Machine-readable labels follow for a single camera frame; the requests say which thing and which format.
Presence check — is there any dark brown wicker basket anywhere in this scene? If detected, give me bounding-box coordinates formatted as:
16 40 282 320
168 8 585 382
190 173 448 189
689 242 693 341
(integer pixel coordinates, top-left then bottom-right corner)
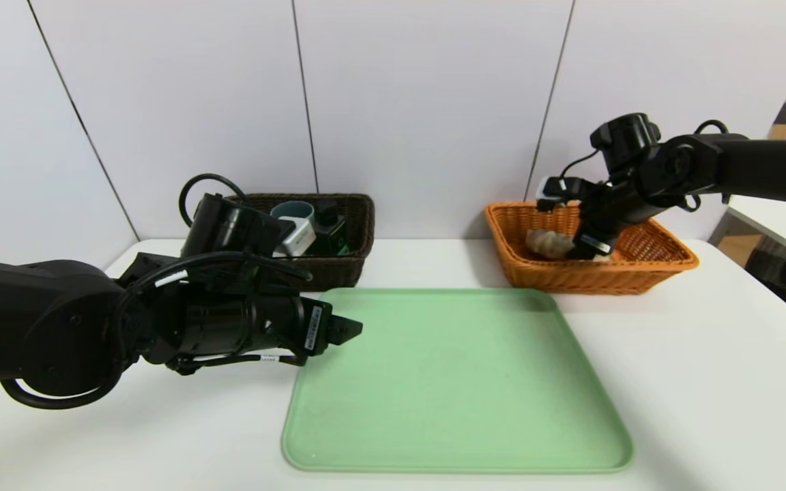
226 193 375 293

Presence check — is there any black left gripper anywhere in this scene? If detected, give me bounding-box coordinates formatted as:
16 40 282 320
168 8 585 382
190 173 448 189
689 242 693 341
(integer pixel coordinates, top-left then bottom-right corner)
252 293 364 357

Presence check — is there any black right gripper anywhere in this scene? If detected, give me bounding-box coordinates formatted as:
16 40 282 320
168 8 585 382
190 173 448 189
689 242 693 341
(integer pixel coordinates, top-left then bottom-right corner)
567 203 622 261

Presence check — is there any white side table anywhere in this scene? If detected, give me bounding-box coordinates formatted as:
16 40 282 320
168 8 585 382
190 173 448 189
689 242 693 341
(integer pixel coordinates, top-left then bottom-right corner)
707 194 786 267

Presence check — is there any orange wicker basket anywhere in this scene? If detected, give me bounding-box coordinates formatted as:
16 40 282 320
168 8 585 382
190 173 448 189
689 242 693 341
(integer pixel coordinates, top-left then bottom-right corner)
484 201 699 295

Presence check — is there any light green plastic tray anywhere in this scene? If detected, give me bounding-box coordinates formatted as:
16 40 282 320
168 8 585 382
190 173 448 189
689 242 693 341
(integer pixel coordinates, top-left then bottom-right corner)
281 288 634 474

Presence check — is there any black green lotion bottle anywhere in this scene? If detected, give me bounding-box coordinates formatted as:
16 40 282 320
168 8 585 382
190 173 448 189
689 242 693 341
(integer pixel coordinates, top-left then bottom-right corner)
311 200 351 257

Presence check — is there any thin black left camera cable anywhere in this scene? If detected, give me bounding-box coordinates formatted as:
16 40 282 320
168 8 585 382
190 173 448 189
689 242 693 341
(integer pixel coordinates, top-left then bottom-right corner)
178 173 247 227

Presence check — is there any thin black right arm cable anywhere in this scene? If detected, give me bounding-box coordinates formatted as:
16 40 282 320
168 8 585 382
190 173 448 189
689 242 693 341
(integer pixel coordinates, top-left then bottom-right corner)
557 119 729 185

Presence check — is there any blue plastic cup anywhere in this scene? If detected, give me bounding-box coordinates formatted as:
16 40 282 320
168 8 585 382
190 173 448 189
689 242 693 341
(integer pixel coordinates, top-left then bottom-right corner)
270 201 316 226

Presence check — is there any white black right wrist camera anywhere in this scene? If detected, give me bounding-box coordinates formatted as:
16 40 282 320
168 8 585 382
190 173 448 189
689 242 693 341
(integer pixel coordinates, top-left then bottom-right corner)
536 176 588 207

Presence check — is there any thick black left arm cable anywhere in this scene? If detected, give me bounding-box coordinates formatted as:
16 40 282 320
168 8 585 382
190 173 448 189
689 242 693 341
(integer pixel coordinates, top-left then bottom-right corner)
0 251 313 410

